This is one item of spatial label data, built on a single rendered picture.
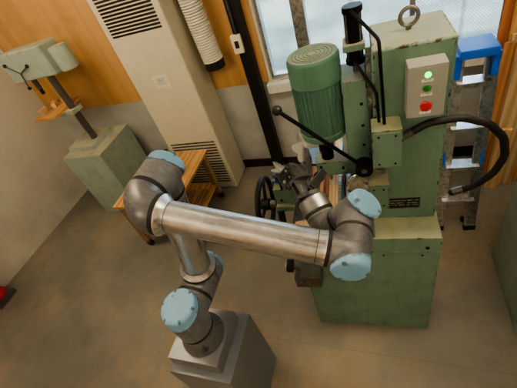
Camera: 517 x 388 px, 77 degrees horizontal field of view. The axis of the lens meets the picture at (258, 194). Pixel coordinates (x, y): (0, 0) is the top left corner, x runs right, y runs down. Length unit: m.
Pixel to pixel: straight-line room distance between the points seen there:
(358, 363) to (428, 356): 0.36
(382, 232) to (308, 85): 0.68
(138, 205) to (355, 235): 0.54
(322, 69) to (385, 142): 0.30
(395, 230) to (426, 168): 0.29
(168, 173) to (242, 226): 0.29
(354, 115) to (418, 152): 0.26
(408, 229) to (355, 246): 0.69
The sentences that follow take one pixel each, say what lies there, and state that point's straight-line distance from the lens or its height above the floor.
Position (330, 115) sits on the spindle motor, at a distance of 1.18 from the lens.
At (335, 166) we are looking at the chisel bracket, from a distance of 1.37.
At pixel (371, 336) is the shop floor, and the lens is 2.08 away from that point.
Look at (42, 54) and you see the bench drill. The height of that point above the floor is 1.52.
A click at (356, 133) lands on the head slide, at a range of 1.23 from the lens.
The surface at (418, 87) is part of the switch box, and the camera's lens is 1.05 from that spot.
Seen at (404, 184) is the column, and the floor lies 0.99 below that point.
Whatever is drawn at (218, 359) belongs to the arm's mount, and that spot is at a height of 0.62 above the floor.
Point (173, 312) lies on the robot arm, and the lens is 1.34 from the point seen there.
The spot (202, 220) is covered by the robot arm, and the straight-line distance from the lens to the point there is 0.81.
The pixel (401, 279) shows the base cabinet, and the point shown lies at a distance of 1.66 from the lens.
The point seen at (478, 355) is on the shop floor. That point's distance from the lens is 2.11.
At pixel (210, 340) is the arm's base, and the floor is 0.68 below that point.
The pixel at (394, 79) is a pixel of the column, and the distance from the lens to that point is 1.09.
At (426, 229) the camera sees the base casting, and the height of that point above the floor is 0.80.
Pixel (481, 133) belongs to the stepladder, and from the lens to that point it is 2.13.
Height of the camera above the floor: 1.92
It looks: 41 degrees down
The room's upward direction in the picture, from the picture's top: 21 degrees counter-clockwise
